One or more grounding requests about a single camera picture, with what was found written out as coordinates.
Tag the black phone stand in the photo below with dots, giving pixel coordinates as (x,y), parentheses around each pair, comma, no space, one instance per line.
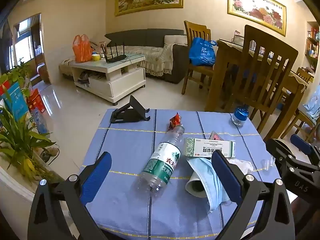
(130,112)

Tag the white coffee table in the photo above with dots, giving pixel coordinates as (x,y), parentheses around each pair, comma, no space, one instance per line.
(110,81)

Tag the dark grey sofa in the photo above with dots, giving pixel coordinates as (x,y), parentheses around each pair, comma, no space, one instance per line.
(147,37)

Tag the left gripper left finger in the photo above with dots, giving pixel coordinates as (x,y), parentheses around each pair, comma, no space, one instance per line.
(47,220)

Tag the red snack wrapper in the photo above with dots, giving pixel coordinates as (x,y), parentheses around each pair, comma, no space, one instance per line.
(174,121)

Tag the peony framed painting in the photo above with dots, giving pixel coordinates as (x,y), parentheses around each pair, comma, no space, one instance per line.
(268,13)

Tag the green potted plant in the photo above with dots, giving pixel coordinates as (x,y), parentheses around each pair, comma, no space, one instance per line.
(21,141)

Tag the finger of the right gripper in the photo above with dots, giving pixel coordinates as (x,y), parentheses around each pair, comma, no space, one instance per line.
(302,145)

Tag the green white medicine box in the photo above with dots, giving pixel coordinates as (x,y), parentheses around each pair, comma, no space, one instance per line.
(204,148)

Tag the blue lid cream jar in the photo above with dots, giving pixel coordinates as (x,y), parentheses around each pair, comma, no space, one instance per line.
(240,115)

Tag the black wifi router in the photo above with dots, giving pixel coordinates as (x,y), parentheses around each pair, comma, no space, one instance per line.
(109,56)

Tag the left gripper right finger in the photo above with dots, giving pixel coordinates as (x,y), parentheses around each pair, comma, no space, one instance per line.
(275,220)

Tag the white tissue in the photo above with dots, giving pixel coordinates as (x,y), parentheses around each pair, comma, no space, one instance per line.
(245,166)

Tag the white lace sofa cover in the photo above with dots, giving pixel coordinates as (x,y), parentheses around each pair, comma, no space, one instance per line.
(168,59)

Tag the blue surgical face mask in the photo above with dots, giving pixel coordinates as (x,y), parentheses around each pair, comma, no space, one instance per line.
(214,189)

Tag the blue striped tablecloth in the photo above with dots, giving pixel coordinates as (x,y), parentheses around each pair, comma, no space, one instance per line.
(123,209)

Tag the blue shopping bag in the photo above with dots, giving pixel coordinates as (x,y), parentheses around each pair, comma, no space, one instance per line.
(202,52)

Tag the white paper cup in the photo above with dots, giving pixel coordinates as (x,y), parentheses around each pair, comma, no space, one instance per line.
(195,186)

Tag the far wooden chair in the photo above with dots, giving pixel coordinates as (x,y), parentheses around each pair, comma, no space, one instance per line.
(202,75)

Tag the orange plastic bag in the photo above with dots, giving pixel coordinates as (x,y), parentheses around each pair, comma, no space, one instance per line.
(82,48)

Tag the yellow mug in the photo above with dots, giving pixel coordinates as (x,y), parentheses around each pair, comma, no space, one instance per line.
(96,57)

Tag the wooden dining table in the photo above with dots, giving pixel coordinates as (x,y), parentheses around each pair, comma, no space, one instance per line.
(228,56)

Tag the near wooden dining chair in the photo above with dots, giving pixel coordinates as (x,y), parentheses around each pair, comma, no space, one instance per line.
(264,63)

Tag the clear plastic water bottle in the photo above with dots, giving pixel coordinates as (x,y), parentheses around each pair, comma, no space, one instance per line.
(159,168)

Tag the red silver foil packet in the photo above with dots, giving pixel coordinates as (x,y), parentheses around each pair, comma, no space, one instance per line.
(214,136)

